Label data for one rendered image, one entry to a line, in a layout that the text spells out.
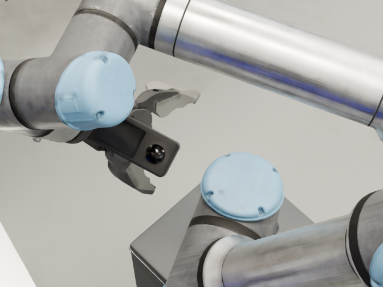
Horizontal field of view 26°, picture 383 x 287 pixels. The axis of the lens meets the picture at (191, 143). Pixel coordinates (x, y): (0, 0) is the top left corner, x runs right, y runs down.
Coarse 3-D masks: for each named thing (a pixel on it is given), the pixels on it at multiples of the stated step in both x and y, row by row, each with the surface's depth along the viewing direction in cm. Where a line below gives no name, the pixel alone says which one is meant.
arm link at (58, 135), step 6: (54, 132) 93; (60, 132) 93; (66, 132) 94; (72, 132) 94; (78, 132) 95; (36, 138) 95; (42, 138) 94; (48, 138) 94; (54, 138) 94; (60, 138) 95; (66, 138) 95; (72, 138) 95
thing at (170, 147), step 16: (96, 128) 98; (112, 128) 98; (128, 128) 98; (144, 128) 98; (112, 144) 98; (128, 144) 98; (144, 144) 98; (160, 144) 98; (176, 144) 97; (128, 160) 98; (144, 160) 98; (160, 160) 97; (160, 176) 98
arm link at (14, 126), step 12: (0, 60) 85; (12, 60) 87; (24, 60) 86; (0, 72) 84; (12, 72) 84; (0, 84) 84; (0, 96) 84; (0, 108) 85; (12, 108) 95; (0, 120) 86; (12, 120) 85; (12, 132) 91; (24, 132) 90; (36, 132) 91; (48, 132) 92
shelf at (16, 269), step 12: (0, 228) 127; (0, 240) 126; (0, 252) 125; (12, 252) 125; (0, 264) 124; (12, 264) 124; (24, 264) 124; (0, 276) 123; (12, 276) 123; (24, 276) 123
